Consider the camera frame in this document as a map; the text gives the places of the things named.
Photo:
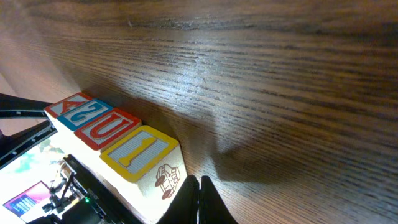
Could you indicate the Y letter wooden block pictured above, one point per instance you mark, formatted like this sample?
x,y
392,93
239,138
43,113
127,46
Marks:
x,y
75,119

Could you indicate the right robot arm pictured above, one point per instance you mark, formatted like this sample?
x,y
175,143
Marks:
x,y
82,199

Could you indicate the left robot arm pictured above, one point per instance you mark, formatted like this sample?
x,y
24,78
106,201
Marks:
x,y
24,125

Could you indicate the green edged wooden block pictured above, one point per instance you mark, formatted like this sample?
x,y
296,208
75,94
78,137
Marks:
x,y
152,165

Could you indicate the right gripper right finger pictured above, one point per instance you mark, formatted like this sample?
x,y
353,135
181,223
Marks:
x,y
212,209

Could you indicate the blue D wooden block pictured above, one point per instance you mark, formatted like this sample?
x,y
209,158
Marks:
x,y
101,133

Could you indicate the colourful monitor screen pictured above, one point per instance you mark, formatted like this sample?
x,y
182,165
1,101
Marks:
x,y
28,200

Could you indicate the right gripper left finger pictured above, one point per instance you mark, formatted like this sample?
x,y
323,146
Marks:
x,y
184,207

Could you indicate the red A number wooden block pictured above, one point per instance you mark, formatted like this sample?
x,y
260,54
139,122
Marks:
x,y
59,108

